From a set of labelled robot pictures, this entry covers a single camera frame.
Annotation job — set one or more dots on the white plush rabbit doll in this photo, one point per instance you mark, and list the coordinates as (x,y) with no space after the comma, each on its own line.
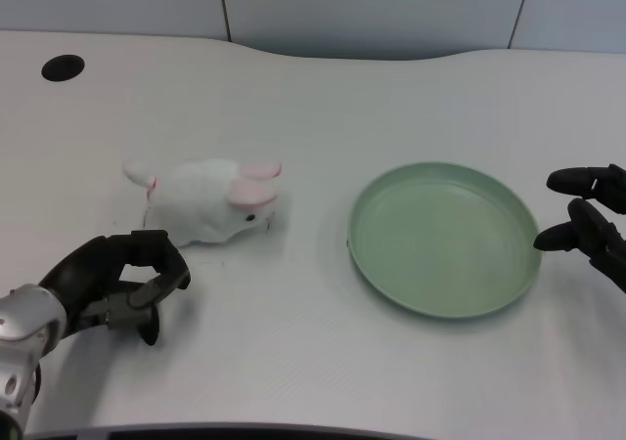
(210,200)

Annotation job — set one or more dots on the green round plate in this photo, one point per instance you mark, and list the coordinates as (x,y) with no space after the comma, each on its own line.
(442,239)

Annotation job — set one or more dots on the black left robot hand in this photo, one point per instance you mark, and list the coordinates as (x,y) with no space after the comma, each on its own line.
(93,269)

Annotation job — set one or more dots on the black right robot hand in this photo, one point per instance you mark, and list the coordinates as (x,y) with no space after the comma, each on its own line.
(594,225)

